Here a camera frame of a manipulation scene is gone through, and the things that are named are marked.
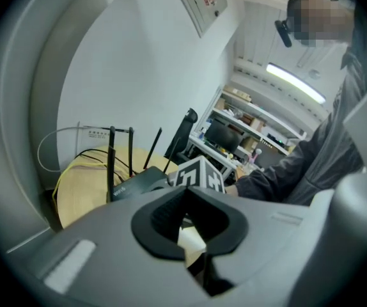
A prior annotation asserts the white storage shelf unit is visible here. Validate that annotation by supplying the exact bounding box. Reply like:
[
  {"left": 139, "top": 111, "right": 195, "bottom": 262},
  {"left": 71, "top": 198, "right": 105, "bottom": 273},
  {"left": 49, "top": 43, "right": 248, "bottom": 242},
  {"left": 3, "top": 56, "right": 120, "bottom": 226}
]
[{"left": 207, "top": 84, "right": 308, "bottom": 160}]

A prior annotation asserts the yellow cable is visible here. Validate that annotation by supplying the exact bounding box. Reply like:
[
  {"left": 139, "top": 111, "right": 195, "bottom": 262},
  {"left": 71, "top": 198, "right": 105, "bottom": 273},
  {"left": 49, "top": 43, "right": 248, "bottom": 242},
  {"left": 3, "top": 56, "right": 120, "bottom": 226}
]
[{"left": 51, "top": 160, "right": 129, "bottom": 212}]

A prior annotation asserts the white cloth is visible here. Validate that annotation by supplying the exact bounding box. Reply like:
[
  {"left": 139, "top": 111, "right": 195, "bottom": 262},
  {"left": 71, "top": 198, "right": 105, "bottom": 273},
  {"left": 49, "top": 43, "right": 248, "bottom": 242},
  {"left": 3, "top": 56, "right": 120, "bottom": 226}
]
[{"left": 178, "top": 226, "right": 207, "bottom": 255}]

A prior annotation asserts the black router with antennas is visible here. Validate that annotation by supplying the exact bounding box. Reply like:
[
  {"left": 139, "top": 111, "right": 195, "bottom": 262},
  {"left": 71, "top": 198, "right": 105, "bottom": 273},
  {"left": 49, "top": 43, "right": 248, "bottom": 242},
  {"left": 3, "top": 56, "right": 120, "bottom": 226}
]
[{"left": 105, "top": 125, "right": 184, "bottom": 204}]

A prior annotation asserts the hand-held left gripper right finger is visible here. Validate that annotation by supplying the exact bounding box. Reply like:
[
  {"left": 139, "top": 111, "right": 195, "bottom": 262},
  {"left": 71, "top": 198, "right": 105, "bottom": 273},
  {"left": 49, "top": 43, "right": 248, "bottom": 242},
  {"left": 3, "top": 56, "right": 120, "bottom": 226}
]
[{"left": 188, "top": 171, "right": 367, "bottom": 307}]

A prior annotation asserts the white background desk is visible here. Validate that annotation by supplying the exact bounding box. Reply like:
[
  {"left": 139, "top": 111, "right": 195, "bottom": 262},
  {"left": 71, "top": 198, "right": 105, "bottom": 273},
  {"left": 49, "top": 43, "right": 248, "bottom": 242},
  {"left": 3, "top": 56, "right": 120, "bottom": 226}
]
[{"left": 187, "top": 134, "right": 247, "bottom": 180}]

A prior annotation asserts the black cable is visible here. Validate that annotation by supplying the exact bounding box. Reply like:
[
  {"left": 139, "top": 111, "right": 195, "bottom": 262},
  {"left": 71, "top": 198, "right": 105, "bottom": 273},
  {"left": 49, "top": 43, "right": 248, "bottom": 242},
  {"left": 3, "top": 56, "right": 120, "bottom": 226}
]
[{"left": 74, "top": 148, "right": 132, "bottom": 180}]

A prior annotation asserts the long ceiling light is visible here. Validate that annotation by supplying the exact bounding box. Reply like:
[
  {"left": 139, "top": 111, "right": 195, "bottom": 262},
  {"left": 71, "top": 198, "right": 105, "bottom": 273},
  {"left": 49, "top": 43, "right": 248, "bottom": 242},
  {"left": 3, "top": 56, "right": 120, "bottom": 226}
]
[{"left": 265, "top": 61, "right": 327, "bottom": 104}]

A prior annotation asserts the black head-worn camera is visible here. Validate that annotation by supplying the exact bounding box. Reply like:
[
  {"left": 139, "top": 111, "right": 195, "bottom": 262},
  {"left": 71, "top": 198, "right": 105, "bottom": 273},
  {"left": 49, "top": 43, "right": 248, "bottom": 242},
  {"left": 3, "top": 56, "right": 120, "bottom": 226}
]
[{"left": 274, "top": 18, "right": 293, "bottom": 48}]

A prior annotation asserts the black computer monitor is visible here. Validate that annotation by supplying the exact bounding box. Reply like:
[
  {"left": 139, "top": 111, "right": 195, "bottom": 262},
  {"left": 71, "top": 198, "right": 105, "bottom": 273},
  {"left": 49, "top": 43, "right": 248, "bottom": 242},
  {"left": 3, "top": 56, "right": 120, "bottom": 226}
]
[{"left": 203, "top": 119, "right": 246, "bottom": 154}]

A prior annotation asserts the person's head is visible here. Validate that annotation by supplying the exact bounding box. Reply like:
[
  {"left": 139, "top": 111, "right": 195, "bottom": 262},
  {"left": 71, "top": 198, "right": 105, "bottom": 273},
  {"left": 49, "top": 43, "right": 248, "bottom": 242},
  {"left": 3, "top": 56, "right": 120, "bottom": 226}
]
[{"left": 286, "top": 0, "right": 357, "bottom": 48}]

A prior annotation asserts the grey wall electrical panel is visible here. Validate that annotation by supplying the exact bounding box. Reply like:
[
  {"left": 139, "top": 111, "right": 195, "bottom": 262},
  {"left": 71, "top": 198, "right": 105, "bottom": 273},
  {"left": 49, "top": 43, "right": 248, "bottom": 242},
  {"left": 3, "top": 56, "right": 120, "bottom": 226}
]
[{"left": 167, "top": 0, "right": 229, "bottom": 38}]

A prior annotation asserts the white cable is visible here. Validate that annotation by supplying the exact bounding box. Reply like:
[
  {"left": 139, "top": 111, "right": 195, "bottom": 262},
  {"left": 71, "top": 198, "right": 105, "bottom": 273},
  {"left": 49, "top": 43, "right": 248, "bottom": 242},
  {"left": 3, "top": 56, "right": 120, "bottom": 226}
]
[{"left": 36, "top": 125, "right": 111, "bottom": 173}]

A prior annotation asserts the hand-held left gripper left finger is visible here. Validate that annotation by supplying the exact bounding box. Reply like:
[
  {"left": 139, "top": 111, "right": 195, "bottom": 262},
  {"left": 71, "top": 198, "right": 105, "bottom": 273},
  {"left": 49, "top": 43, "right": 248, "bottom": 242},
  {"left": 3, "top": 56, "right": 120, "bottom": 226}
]
[{"left": 7, "top": 186, "right": 212, "bottom": 307}]

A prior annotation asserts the person's grey jacket torso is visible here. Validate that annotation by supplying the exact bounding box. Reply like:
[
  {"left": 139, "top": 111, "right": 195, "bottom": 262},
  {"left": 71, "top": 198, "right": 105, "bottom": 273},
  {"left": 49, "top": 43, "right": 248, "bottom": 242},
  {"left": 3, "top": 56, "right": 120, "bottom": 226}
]
[{"left": 282, "top": 40, "right": 367, "bottom": 208}]

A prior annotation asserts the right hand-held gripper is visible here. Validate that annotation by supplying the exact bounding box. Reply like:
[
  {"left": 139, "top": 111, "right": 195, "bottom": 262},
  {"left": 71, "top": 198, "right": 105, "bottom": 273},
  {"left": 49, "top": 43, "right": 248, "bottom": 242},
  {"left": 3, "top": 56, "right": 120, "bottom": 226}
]
[{"left": 166, "top": 156, "right": 226, "bottom": 194}]

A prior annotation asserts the person's right forearm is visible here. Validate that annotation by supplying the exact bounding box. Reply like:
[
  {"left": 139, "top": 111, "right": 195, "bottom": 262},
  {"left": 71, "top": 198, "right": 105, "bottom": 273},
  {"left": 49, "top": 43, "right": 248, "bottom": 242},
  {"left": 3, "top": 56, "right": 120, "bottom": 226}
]
[{"left": 225, "top": 139, "right": 318, "bottom": 206}]

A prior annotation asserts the black office chair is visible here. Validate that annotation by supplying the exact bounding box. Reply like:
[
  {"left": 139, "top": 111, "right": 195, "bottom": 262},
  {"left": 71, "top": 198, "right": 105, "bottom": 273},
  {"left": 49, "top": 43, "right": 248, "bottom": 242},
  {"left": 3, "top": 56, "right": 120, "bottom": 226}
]
[{"left": 163, "top": 107, "right": 199, "bottom": 173}]

